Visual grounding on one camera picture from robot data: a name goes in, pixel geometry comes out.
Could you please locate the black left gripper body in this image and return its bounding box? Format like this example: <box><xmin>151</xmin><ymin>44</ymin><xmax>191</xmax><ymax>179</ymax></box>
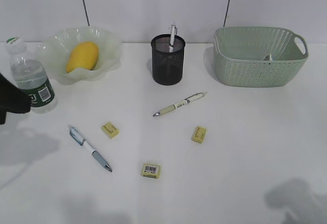
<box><xmin>0</xmin><ymin>74</ymin><xmax>31</xmax><ymax>125</ymax></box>

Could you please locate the clear water bottle green label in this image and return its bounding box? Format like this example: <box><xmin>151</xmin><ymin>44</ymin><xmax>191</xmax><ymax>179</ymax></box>
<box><xmin>5</xmin><ymin>37</ymin><xmax>58</xmax><ymax>114</ymax></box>

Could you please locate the blue clip grey pen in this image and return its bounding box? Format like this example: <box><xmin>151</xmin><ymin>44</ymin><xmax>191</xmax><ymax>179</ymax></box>
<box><xmin>68</xmin><ymin>126</ymin><xmax>113</xmax><ymax>172</ymax></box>

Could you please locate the yellow mango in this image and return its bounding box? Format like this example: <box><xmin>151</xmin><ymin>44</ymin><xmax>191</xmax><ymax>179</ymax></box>
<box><xmin>65</xmin><ymin>41</ymin><xmax>99</xmax><ymax>73</ymax></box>

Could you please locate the grey grip clear pen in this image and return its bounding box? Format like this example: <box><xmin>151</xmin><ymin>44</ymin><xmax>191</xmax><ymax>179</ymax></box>
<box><xmin>169</xmin><ymin>22</ymin><xmax>178</xmax><ymax>53</ymax></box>

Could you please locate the cream barrel pen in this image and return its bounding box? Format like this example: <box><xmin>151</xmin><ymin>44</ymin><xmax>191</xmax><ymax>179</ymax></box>
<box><xmin>153</xmin><ymin>92</ymin><xmax>207</xmax><ymax>117</ymax></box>

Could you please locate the waste paper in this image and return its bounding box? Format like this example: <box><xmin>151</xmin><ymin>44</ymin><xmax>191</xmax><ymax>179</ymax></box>
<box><xmin>264</xmin><ymin>54</ymin><xmax>273</xmax><ymax>61</ymax></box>

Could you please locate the pale green wavy plate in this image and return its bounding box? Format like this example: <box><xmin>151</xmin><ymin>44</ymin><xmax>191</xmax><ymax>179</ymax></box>
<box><xmin>35</xmin><ymin>27</ymin><xmax>122</xmax><ymax>85</ymax></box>

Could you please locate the yellow eraser with barcode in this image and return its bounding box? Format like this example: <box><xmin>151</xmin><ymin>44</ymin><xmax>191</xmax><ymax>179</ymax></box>
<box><xmin>141</xmin><ymin>163</ymin><xmax>161</xmax><ymax>179</ymax></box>

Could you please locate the black mesh pen holder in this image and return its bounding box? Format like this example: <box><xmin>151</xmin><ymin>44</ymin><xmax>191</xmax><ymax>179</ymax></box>
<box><xmin>151</xmin><ymin>34</ymin><xmax>185</xmax><ymax>86</ymax></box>

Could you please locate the pale green plastic basket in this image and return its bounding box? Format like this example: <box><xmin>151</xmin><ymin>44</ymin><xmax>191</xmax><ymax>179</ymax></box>
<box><xmin>214</xmin><ymin>27</ymin><xmax>309</xmax><ymax>88</ymax></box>

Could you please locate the left black wall cable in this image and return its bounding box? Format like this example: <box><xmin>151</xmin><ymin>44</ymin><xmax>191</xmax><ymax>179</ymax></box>
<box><xmin>77</xmin><ymin>0</ymin><xmax>90</xmax><ymax>27</ymax></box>

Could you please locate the black wall cable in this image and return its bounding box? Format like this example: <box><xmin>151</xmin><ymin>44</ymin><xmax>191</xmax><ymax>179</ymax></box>
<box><xmin>77</xmin><ymin>0</ymin><xmax>90</xmax><ymax>27</ymax></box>
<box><xmin>223</xmin><ymin>0</ymin><xmax>235</xmax><ymax>28</ymax></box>

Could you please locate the right black wall cable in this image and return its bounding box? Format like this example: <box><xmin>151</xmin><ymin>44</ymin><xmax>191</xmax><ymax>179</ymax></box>
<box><xmin>223</xmin><ymin>0</ymin><xmax>235</xmax><ymax>28</ymax></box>

